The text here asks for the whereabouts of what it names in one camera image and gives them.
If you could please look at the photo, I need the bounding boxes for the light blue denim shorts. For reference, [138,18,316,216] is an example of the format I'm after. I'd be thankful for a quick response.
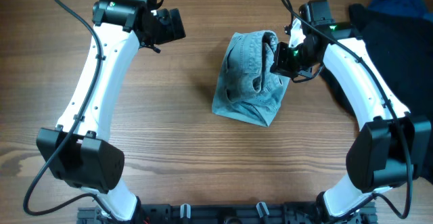
[212,30,290,127]

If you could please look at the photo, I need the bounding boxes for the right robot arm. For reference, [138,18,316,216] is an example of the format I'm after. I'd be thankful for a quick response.
[271,0,432,223]

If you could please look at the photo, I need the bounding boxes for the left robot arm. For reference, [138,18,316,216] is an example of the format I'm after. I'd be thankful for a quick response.
[37,0,185,223]

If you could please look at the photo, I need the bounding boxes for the black garment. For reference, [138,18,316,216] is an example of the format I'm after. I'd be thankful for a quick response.
[319,3,433,184]

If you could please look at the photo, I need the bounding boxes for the dark blue garment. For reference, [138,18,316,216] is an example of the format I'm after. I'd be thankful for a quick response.
[367,0,432,22]

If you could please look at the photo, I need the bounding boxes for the right black camera cable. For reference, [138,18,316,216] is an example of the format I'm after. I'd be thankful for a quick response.
[279,0,414,220]

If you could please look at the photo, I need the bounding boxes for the black camera cable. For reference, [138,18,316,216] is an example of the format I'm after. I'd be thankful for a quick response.
[22,0,166,221]
[279,0,414,220]

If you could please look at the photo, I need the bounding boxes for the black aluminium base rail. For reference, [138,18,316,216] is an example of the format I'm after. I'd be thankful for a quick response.
[76,202,378,224]

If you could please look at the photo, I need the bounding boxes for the left black camera cable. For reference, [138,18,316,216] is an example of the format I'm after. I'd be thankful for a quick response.
[22,0,166,221]

